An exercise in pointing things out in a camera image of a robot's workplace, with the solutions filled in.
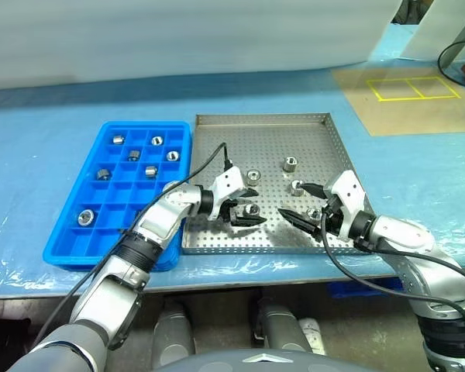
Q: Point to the blue compartment tray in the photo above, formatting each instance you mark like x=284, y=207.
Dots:
x=112, y=232

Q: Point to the white panel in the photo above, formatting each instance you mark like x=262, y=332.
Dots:
x=430, y=36

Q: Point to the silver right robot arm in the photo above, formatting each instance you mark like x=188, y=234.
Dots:
x=410, y=232

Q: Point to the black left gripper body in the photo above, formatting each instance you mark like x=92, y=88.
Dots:
x=228, y=211

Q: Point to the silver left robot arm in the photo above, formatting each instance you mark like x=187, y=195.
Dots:
x=159, y=221

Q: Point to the silver metal roller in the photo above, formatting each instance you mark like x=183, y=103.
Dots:
x=173, y=156
x=252, y=177
x=290, y=163
x=133, y=155
x=86, y=217
x=314, y=213
x=294, y=188
x=151, y=171
x=156, y=140
x=103, y=173
x=251, y=209
x=118, y=139

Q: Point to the white foam sheet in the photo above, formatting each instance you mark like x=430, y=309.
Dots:
x=178, y=35

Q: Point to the grey robot torso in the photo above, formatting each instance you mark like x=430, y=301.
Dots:
x=263, y=362

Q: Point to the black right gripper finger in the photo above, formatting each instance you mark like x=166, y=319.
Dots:
x=300, y=222
x=314, y=190

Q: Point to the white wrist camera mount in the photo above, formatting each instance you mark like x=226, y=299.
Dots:
x=348, y=190
x=228, y=182

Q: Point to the perforated steel tray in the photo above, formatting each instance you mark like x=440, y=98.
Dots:
x=263, y=143

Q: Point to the dark grey rounded cylinder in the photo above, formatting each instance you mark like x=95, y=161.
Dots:
x=279, y=329
x=174, y=333

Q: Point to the blue crate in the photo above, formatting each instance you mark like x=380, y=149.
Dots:
x=352, y=288

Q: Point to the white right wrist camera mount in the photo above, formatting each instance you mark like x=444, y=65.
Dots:
x=348, y=190

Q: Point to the grey metal post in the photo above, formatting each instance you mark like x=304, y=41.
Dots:
x=463, y=33

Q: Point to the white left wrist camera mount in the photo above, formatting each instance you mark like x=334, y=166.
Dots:
x=228, y=182

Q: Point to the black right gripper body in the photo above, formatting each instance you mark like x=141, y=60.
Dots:
x=331, y=217

